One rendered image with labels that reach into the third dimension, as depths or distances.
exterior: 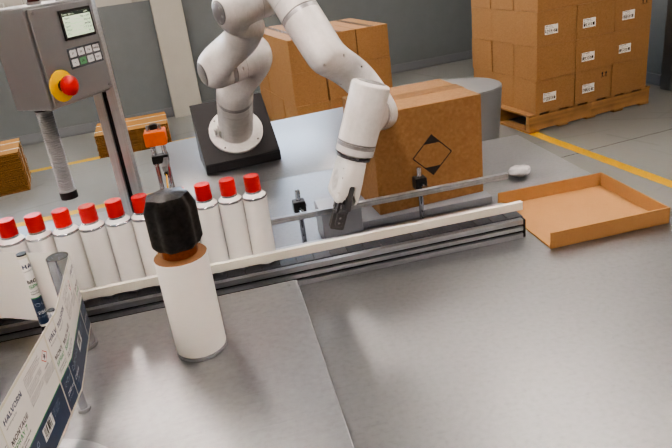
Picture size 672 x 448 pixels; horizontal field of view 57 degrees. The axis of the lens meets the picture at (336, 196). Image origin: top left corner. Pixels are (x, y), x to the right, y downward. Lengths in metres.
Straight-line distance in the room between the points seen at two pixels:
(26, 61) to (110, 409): 0.64
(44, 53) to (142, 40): 5.50
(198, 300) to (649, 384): 0.73
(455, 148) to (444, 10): 6.17
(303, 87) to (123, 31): 2.55
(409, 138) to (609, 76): 3.91
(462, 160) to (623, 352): 0.70
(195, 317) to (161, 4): 5.73
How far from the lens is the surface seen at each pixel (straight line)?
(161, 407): 1.06
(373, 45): 4.94
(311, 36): 1.34
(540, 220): 1.59
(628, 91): 5.55
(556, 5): 4.90
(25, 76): 1.31
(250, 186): 1.31
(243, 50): 1.75
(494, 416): 1.02
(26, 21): 1.28
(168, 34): 6.69
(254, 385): 1.04
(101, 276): 1.38
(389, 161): 1.57
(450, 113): 1.61
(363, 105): 1.28
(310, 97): 4.80
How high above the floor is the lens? 1.52
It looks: 22 degrees down
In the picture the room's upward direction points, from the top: 7 degrees counter-clockwise
